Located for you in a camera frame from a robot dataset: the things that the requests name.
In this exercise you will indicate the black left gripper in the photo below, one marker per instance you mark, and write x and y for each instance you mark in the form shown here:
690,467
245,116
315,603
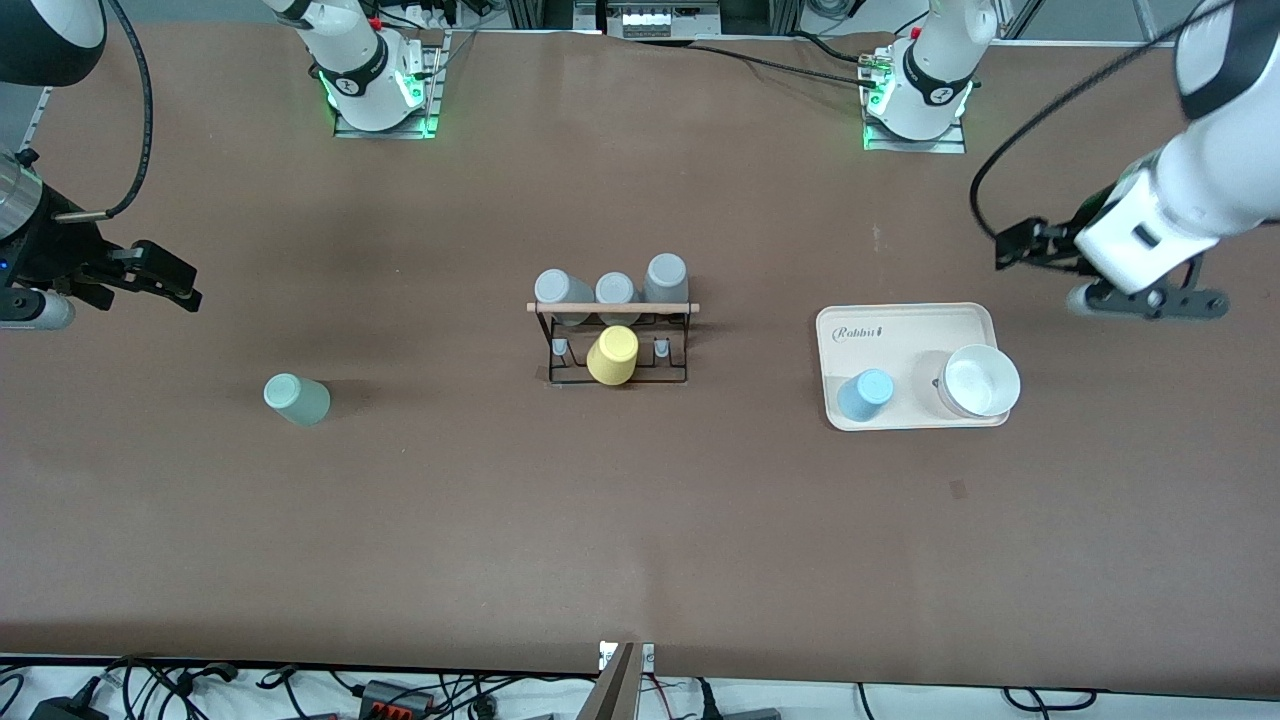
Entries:
1062,243

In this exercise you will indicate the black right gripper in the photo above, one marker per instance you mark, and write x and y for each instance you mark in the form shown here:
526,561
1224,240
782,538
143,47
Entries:
50,258

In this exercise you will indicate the mint green cup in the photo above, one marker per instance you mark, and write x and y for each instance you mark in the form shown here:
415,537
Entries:
298,400

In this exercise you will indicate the light blue cup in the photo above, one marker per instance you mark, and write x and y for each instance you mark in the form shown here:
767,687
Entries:
865,397

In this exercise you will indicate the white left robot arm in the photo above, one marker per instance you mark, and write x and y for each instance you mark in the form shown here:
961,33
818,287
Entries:
1200,180

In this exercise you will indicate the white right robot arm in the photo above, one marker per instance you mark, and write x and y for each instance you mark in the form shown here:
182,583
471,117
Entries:
350,55

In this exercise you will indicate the white bowl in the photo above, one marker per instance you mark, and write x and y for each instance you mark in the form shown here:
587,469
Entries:
980,380

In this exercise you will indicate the beige plastic tray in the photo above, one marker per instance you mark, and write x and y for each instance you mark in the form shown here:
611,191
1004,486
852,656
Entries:
890,350

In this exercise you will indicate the grey plastic cup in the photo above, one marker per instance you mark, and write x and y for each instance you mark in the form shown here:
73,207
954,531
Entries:
666,277
616,290
563,290

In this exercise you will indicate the yellow cup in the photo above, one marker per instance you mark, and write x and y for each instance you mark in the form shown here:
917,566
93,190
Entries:
612,357

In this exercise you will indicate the white device with ports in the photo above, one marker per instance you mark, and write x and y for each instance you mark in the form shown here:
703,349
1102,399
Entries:
646,22

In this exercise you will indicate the black power adapter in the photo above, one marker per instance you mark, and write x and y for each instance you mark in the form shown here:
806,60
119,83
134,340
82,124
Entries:
65,708

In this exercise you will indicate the black orange terminal block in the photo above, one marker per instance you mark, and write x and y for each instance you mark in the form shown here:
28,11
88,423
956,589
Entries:
395,700

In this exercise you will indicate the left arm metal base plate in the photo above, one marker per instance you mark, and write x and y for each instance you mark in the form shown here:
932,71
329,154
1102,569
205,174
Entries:
950,143

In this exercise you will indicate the aluminium table edge rail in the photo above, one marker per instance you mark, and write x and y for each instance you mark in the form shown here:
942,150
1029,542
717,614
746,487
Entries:
35,120

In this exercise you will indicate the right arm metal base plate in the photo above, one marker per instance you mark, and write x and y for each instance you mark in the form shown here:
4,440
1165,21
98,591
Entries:
425,100

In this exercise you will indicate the small metal bracket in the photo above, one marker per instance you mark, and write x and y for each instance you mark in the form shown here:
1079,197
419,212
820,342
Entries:
648,657

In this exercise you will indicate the brown post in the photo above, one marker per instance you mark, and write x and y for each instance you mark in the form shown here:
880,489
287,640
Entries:
612,695

